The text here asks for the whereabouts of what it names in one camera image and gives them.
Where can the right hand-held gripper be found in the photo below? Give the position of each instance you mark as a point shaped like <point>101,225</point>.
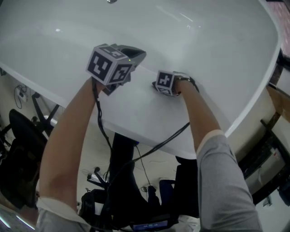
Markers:
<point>164,80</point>

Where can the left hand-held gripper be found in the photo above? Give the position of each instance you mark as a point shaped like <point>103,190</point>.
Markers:
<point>99,63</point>

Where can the person's left forearm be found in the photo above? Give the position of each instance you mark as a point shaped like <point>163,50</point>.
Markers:
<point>72,127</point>

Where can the person's right forearm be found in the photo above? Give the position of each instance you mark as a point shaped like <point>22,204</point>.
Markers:
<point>199,113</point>

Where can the person's right hand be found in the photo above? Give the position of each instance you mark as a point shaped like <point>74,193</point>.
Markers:
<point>177,88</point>

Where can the white power strip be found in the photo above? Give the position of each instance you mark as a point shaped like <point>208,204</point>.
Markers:
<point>24,96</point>

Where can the person's left leg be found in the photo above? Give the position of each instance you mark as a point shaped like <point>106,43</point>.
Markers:
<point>122,158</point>

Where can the person's leg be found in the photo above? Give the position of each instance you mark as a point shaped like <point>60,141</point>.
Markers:
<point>188,181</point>
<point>122,158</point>

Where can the person's right leg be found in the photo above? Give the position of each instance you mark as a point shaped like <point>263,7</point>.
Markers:
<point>188,181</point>

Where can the dark blue bag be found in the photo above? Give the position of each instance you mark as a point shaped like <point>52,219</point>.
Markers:
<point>166,190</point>

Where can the black office chair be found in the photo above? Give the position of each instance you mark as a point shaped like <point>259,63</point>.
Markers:
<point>90,204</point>
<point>22,147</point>

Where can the black metal shelf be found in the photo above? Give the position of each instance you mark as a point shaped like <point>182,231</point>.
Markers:
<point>269,133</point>

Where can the leaning cardboard panel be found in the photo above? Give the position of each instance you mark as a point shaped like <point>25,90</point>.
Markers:
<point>281,99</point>

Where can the person's grey shirt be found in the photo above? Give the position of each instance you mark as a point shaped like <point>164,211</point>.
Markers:
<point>226,181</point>

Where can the black-framed glass door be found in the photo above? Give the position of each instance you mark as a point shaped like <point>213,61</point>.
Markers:
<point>283,56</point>

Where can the black belt-mounted device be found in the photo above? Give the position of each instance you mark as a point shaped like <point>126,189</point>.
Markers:
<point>149,225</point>

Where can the black bag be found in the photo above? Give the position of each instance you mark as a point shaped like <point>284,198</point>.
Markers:
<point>285,191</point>

